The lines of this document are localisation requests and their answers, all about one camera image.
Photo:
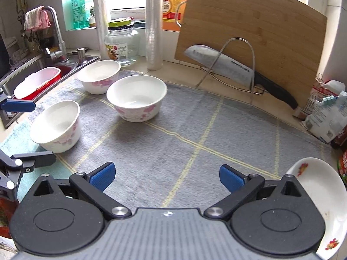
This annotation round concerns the red and white clipped bag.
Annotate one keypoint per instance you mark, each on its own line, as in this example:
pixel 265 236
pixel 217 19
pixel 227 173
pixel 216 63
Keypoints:
pixel 314 100

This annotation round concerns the metal faucet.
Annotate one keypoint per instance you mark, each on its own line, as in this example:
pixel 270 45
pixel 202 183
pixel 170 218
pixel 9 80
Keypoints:
pixel 58 35

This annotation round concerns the bamboo cutting board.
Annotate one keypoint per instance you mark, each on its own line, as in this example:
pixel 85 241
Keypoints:
pixel 257 19

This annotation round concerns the orange liquid jug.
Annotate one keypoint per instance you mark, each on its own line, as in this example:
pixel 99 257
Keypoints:
pixel 170 5

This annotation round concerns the green dish soap bottle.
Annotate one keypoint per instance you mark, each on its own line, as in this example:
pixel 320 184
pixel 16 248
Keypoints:
pixel 78 8

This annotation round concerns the grey checked table mat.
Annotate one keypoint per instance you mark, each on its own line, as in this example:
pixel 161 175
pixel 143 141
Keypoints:
pixel 168 146

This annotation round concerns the white plastic bag roll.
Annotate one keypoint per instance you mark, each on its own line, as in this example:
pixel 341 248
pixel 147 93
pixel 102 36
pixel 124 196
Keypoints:
pixel 101 27

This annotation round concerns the red and white basin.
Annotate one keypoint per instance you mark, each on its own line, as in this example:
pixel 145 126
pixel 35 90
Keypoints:
pixel 35 82

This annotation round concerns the roll of clear plastic bags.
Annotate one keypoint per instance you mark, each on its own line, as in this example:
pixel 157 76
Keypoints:
pixel 154 32

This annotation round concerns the pink dishcloth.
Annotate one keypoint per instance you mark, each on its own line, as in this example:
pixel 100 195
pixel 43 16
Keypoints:
pixel 35 19

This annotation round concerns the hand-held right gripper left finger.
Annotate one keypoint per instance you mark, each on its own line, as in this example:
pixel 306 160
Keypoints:
pixel 101 175

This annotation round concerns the white pink-flowered bowl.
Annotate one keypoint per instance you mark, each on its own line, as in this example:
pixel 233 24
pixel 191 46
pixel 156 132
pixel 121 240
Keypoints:
pixel 135 94
pixel 57 124
pixel 99 73

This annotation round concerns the glass jar with green lid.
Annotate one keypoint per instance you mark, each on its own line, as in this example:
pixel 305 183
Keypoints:
pixel 122 48

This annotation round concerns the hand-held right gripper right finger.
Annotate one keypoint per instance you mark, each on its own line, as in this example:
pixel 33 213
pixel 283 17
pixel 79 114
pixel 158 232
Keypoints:
pixel 230 178

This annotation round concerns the white floral plate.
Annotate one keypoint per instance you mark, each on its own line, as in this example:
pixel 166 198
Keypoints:
pixel 320 181

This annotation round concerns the white plastic powder bag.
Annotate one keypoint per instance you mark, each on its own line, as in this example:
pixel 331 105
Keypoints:
pixel 328 119

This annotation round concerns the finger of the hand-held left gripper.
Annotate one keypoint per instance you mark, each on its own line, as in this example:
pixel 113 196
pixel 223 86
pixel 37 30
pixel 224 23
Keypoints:
pixel 35 159
pixel 19 106

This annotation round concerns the green-lidded sauce jar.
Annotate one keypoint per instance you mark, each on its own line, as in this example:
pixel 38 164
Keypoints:
pixel 343 168

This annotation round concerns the metal sink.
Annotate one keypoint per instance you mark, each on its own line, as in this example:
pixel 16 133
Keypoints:
pixel 16 70

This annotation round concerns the dark soy sauce bottle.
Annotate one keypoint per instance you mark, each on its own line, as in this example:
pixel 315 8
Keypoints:
pixel 340 142

